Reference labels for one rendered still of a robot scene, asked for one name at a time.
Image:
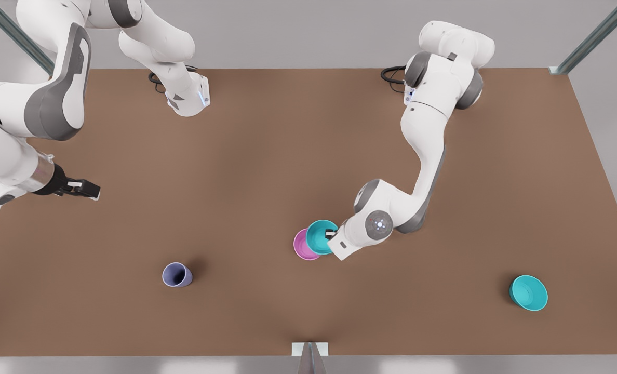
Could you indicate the teal blue bowl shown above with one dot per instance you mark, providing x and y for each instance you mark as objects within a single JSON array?
[
  {"x": 528, "y": 293},
  {"x": 317, "y": 239}
]

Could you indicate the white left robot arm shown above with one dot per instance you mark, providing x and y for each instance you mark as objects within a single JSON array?
[{"x": 425, "y": 135}]

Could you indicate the silver frame post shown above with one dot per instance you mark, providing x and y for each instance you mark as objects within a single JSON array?
[
  {"x": 310, "y": 357},
  {"x": 20, "y": 37},
  {"x": 591, "y": 41}
]

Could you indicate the pink bowl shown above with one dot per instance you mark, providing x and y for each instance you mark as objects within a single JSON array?
[{"x": 301, "y": 246}]

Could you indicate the purple cup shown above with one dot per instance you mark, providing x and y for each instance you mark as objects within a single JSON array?
[{"x": 175, "y": 275}]

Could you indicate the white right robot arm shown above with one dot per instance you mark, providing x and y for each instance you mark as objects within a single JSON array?
[{"x": 54, "y": 104}]

